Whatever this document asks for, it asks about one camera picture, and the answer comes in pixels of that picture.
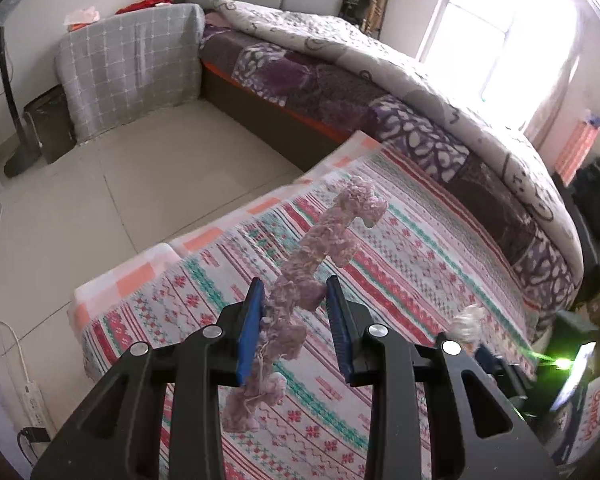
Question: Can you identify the black fan stand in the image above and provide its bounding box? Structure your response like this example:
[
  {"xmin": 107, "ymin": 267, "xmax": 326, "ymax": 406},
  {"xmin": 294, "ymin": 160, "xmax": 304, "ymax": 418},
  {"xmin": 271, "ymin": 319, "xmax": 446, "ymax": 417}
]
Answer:
[{"xmin": 0, "ymin": 25, "xmax": 43, "ymax": 178}]

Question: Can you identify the pink striped bag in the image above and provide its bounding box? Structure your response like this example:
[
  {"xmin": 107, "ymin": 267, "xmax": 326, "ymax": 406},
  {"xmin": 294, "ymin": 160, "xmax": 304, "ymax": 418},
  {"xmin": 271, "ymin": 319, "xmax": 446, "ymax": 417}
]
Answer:
[{"xmin": 555, "ymin": 122, "xmax": 600, "ymax": 186}]

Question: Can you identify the black plug adapter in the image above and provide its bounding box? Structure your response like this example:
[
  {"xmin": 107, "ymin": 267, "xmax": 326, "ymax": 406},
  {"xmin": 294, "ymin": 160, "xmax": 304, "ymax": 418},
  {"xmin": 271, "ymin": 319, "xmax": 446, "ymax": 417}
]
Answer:
[{"xmin": 17, "ymin": 425, "xmax": 56, "ymax": 456}]

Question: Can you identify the pink cloth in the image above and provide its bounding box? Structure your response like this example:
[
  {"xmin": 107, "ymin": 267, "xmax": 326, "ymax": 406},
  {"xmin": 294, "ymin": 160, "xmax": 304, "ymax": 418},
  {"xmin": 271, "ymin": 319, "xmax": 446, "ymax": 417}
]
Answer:
[{"xmin": 65, "ymin": 6, "xmax": 101, "ymax": 31}]

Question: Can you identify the bed with floral quilt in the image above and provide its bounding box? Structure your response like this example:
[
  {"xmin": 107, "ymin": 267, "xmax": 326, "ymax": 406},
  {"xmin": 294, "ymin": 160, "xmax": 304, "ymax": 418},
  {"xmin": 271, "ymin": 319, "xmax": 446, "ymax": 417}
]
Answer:
[{"xmin": 200, "ymin": 25, "xmax": 581, "ymax": 331}]

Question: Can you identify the pink fluffy rope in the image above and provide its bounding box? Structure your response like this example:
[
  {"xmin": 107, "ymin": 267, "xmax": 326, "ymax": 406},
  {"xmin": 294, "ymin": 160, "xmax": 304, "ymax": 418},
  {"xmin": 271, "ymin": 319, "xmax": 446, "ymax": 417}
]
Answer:
[{"xmin": 222, "ymin": 175, "xmax": 388, "ymax": 433}]

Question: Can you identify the white power strip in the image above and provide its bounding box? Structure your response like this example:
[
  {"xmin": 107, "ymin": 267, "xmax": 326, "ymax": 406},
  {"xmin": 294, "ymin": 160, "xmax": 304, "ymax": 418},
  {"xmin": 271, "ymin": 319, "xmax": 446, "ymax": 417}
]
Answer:
[{"xmin": 17, "ymin": 380, "xmax": 48, "ymax": 428}]

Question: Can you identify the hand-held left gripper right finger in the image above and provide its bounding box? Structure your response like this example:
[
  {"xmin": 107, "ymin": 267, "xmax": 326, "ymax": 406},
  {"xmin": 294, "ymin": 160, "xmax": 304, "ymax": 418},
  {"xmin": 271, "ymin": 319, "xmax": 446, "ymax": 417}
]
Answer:
[{"xmin": 325, "ymin": 275, "xmax": 561, "ymax": 480}]

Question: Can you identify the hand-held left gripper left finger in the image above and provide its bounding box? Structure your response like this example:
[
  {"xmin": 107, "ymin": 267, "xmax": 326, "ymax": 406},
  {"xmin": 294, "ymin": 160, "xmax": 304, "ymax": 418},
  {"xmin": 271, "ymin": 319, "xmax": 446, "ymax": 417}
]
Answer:
[{"xmin": 30, "ymin": 276, "xmax": 267, "ymax": 480}]

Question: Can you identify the dark bed frame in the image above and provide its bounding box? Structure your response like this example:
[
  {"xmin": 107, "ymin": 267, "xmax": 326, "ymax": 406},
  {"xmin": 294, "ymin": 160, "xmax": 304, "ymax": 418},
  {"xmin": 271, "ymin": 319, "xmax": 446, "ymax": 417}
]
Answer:
[{"xmin": 200, "ymin": 60, "xmax": 351, "ymax": 173}]

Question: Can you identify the bed with patterned bedding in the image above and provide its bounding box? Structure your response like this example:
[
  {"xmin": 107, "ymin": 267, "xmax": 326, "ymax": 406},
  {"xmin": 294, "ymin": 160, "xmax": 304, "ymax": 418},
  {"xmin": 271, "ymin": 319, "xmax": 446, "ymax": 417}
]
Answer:
[{"xmin": 205, "ymin": 0, "xmax": 583, "ymax": 281}]

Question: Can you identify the striped patterned blanket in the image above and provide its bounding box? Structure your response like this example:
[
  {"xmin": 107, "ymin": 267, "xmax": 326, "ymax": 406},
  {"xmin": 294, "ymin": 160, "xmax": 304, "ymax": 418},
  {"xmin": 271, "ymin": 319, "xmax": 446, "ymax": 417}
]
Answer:
[{"xmin": 80, "ymin": 147, "xmax": 541, "ymax": 480}]

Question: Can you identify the grey checked covered nightstand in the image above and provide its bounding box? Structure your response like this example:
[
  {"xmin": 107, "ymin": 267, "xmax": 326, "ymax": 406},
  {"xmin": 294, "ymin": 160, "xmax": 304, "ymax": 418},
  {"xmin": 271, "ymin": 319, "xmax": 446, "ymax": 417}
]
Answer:
[{"xmin": 55, "ymin": 2, "xmax": 207, "ymax": 147}]

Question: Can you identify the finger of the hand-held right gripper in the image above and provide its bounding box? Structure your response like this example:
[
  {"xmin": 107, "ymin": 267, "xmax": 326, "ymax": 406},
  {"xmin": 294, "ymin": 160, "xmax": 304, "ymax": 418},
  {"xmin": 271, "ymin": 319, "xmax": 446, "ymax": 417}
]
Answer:
[{"xmin": 472, "ymin": 345, "xmax": 528, "ymax": 411}]

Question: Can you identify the black bag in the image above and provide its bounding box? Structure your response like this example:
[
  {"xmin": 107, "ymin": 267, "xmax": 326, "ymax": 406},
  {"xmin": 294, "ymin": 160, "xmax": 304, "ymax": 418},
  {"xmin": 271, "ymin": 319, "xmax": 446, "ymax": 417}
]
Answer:
[{"xmin": 340, "ymin": 0, "xmax": 373, "ymax": 23}]

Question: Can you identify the window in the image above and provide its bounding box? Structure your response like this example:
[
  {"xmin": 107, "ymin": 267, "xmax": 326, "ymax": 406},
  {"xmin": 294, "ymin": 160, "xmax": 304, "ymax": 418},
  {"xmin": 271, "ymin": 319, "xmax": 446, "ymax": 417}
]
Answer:
[{"xmin": 415, "ymin": 0, "xmax": 581, "ymax": 131}]

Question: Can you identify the white cable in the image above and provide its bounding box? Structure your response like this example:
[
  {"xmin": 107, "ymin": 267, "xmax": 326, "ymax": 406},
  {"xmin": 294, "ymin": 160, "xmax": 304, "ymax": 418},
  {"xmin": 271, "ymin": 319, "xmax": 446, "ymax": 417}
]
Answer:
[{"xmin": 0, "ymin": 310, "xmax": 31, "ymax": 386}]

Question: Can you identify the printed water bottle carton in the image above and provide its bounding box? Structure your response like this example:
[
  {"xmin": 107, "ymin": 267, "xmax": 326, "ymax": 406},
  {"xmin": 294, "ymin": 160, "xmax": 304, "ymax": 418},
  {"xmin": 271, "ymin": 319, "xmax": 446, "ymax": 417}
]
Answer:
[{"xmin": 535, "ymin": 375, "xmax": 600, "ymax": 468}]

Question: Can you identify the red cloth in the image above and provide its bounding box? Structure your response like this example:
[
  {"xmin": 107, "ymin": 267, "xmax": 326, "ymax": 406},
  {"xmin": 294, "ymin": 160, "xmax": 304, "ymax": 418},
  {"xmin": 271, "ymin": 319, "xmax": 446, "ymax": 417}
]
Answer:
[{"xmin": 115, "ymin": 0, "xmax": 173, "ymax": 15}]

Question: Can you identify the white tissue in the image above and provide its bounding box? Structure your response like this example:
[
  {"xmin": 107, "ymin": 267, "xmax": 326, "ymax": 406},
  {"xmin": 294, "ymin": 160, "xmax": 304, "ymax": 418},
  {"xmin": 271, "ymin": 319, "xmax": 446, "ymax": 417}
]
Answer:
[{"xmin": 447, "ymin": 305, "xmax": 486, "ymax": 346}]

